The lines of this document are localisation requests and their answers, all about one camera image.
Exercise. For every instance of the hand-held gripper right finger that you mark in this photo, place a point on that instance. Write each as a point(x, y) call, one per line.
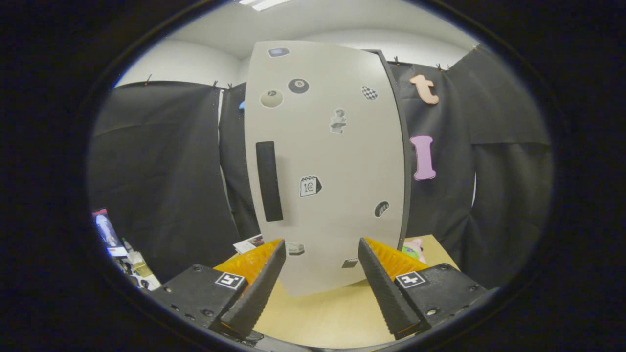
point(384, 293)

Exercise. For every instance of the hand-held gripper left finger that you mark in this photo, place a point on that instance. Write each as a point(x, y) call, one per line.
point(259, 293)

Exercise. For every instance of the grey shoe cabinet door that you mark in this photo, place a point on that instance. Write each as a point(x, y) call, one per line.
point(342, 171)

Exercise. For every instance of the grey shoe cabinet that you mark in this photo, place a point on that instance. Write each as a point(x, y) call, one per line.
point(408, 166)

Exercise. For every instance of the printed booklet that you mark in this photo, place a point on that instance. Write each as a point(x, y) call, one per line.
point(249, 243)

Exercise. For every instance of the green and pink plush toy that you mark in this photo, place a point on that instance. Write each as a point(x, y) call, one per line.
point(414, 249)

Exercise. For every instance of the clutter of small items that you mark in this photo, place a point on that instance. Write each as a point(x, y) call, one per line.
point(142, 266)

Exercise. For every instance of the black backdrop cloth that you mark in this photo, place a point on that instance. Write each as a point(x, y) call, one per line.
point(161, 171)

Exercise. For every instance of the large ceiling light panel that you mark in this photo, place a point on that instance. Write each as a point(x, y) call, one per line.
point(264, 4)

